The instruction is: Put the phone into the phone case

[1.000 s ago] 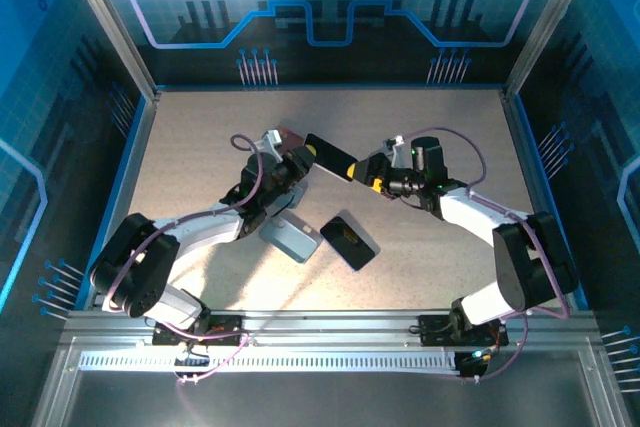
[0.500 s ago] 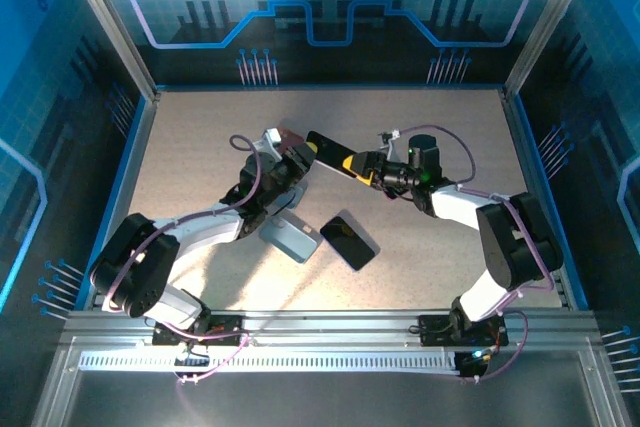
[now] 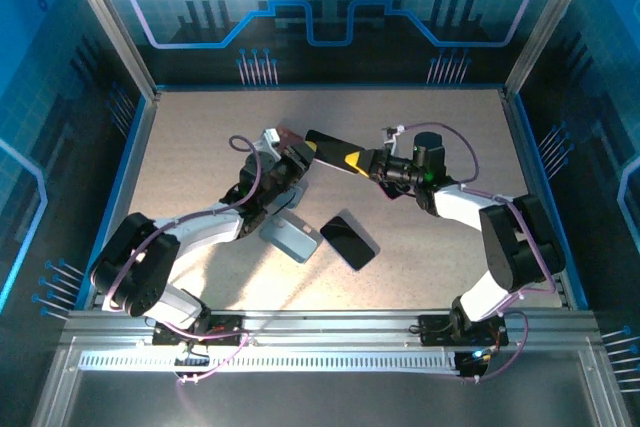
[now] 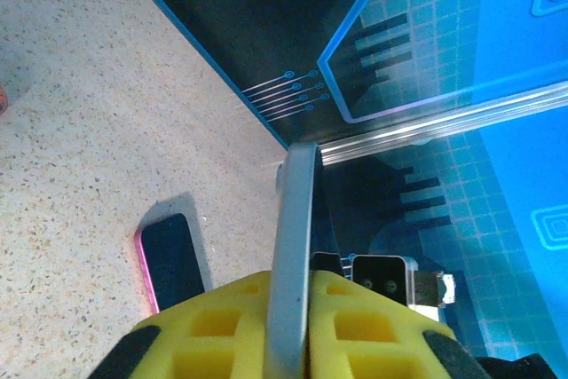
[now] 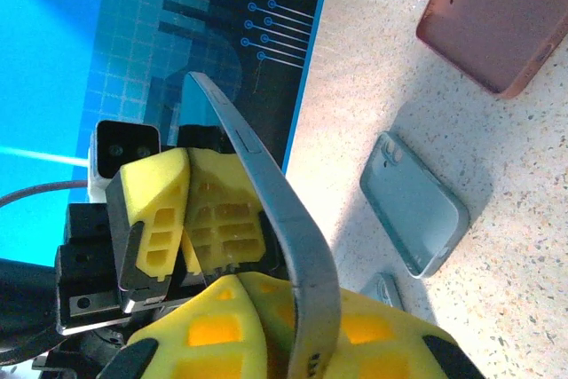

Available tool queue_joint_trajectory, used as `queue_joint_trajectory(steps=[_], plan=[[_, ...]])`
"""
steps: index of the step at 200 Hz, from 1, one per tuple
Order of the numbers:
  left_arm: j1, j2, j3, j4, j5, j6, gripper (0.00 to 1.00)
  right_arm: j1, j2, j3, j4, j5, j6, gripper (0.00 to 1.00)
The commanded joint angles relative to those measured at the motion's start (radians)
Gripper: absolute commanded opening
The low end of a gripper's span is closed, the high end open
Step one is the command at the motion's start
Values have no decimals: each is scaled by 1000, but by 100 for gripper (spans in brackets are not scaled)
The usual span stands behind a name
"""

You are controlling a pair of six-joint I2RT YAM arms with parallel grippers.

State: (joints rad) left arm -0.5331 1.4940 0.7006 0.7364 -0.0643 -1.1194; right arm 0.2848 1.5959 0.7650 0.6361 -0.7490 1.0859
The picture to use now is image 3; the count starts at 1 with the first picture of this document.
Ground black smartphone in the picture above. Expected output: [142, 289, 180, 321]
[303, 128, 369, 178]
[319, 215, 377, 272]

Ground black electronics box with LED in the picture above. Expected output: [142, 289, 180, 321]
[455, 349, 496, 381]

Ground grey metal plate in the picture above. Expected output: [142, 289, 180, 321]
[32, 346, 634, 427]

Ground aluminium side rail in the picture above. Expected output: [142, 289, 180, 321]
[73, 91, 162, 312]
[499, 89, 592, 312]

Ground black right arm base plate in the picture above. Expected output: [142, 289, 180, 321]
[417, 313, 511, 348]

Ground aluminium frame beam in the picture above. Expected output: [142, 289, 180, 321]
[58, 309, 604, 351]

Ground white slotted cable duct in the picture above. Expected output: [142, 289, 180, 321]
[78, 350, 462, 377]

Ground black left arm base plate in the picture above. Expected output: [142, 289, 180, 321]
[151, 313, 247, 348]

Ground aluminium frame post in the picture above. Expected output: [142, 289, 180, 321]
[504, 0, 604, 97]
[55, 0, 162, 101]

